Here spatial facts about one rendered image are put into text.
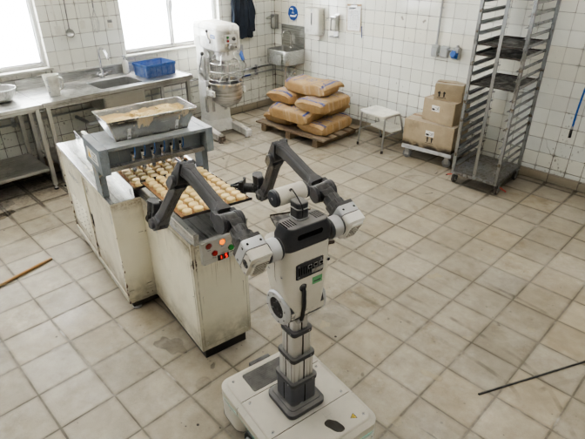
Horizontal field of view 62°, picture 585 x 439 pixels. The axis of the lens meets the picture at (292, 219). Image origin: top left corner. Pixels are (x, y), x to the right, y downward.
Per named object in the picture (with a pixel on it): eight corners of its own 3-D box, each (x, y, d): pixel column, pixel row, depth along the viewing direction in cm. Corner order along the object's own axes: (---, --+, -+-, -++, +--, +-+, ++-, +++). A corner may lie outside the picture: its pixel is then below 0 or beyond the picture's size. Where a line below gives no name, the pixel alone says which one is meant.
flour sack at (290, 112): (265, 116, 640) (265, 103, 632) (286, 109, 668) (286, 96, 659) (307, 127, 599) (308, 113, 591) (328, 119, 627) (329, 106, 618)
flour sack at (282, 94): (287, 107, 622) (287, 94, 613) (265, 101, 647) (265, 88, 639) (325, 97, 666) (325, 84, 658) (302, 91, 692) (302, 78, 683)
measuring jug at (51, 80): (62, 97, 482) (57, 76, 472) (43, 96, 483) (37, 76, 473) (69, 93, 494) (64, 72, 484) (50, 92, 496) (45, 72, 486)
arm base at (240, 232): (261, 233, 178) (253, 250, 187) (251, 216, 181) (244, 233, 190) (240, 240, 173) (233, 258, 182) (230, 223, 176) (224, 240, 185)
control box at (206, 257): (200, 263, 261) (198, 241, 254) (238, 249, 273) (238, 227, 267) (204, 266, 258) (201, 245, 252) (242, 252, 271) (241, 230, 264)
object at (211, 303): (158, 303, 342) (137, 187, 298) (201, 285, 359) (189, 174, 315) (204, 363, 292) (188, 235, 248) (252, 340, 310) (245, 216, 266)
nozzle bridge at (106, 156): (91, 185, 313) (81, 135, 296) (194, 160, 350) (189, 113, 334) (109, 205, 290) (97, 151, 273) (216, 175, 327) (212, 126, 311)
